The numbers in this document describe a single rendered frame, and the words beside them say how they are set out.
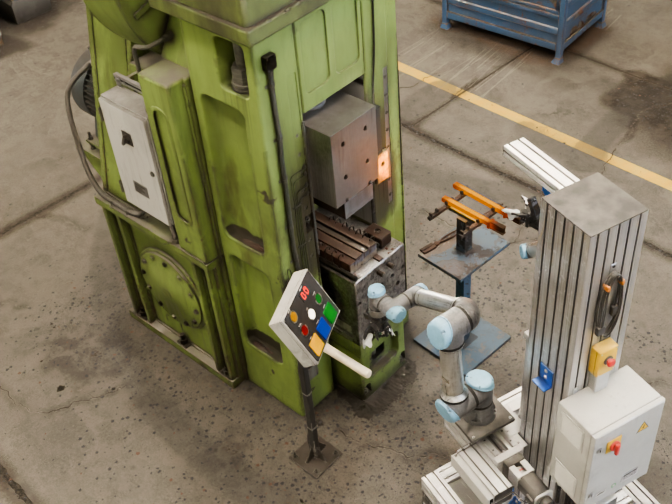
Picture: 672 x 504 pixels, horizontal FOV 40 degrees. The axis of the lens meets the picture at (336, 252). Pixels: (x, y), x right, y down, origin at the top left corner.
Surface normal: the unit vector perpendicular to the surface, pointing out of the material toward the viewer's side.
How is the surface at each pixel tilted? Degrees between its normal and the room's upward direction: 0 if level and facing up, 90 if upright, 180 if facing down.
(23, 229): 0
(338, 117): 0
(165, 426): 0
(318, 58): 90
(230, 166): 89
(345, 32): 90
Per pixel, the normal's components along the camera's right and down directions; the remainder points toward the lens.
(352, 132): 0.74, 0.40
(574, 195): -0.07, -0.74
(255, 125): -0.66, 0.52
